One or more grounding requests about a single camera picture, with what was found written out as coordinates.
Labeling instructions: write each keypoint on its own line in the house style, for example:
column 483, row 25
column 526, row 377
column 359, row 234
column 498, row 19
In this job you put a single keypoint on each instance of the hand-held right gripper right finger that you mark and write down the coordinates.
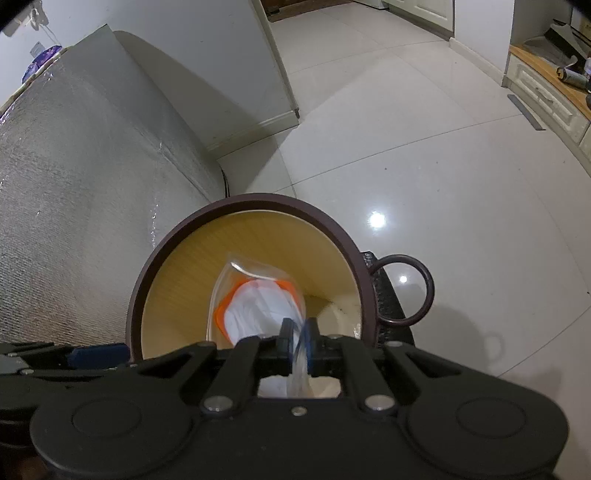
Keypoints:
column 313, row 346

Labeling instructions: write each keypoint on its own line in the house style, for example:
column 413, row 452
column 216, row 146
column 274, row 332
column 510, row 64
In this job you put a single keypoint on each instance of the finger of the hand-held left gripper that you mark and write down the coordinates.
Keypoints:
column 97, row 355

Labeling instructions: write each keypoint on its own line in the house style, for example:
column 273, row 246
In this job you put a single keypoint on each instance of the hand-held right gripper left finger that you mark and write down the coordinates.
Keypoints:
column 286, row 344

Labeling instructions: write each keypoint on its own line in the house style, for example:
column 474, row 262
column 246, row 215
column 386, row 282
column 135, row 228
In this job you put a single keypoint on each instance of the clear bag with orange-white contents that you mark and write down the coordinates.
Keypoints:
column 258, row 314

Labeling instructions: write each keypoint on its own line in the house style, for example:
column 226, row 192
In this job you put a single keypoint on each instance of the brown round trash bin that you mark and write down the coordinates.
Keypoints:
column 184, row 277

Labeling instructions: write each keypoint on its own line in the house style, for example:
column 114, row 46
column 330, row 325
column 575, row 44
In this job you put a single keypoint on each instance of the silver insulation mat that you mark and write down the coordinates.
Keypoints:
column 78, row 184

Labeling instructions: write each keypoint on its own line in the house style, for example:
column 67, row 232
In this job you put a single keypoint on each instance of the purple plastic packet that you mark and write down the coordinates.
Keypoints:
column 44, row 57

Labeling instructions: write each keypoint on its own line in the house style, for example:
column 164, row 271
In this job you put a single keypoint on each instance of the grey flat strip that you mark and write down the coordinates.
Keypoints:
column 526, row 113

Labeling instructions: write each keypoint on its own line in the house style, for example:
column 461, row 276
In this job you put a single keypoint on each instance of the white cabinet with wooden top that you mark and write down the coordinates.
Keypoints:
column 549, row 92

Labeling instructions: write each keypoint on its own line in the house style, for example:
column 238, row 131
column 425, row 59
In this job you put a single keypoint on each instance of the white cabinet door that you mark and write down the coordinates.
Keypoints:
column 425, row 14

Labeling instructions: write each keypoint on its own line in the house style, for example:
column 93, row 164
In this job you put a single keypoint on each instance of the grey tube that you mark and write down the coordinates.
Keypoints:
column 572, row 76

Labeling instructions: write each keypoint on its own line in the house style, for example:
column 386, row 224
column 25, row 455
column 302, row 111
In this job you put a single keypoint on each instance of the white wall socket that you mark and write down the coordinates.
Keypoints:
column 37, row 47

